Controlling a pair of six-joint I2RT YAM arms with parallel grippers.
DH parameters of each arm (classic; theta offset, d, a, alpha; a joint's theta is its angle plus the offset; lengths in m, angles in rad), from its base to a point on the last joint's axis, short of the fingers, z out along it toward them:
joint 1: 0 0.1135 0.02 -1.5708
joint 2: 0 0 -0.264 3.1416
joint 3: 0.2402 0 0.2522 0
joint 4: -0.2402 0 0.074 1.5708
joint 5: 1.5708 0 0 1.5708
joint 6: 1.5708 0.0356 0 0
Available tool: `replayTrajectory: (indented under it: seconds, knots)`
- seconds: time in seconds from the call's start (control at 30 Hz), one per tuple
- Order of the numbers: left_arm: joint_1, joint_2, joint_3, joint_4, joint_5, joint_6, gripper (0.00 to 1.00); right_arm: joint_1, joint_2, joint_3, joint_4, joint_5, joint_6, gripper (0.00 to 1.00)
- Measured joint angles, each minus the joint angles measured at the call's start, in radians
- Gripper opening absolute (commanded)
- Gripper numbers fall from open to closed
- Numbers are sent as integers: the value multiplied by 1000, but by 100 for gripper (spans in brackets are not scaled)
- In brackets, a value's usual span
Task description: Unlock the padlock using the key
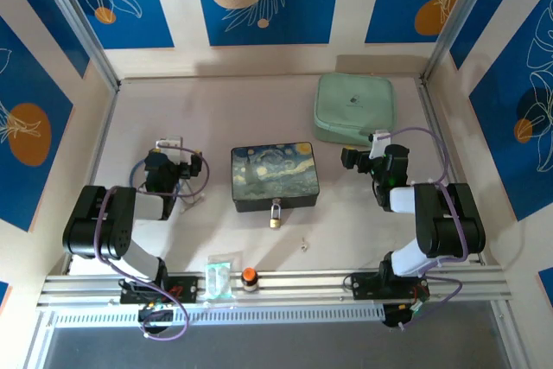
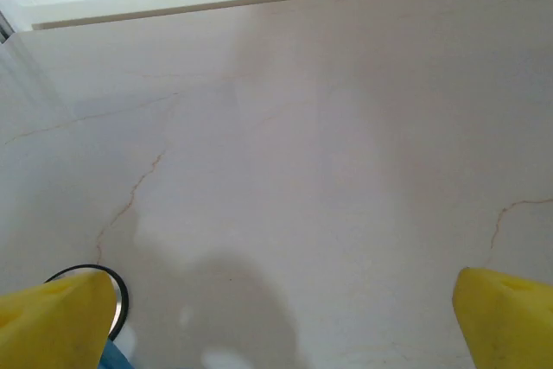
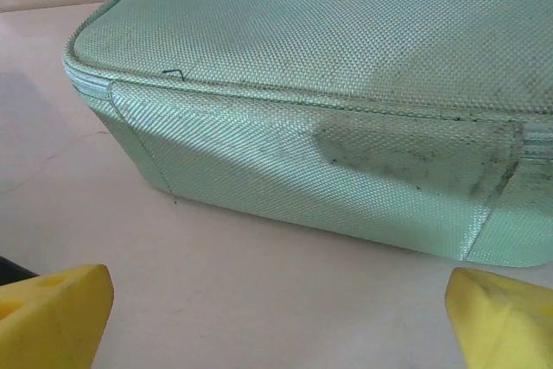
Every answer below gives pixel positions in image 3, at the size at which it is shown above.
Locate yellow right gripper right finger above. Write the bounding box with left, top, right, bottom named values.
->
left=444, top=266, right=553, bottom=369

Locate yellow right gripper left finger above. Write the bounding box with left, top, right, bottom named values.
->
left=0, top=263, right=115, bottom=369

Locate green fabric medicine bag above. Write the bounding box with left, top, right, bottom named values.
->
left=61, top=0, right=553, bottom=269

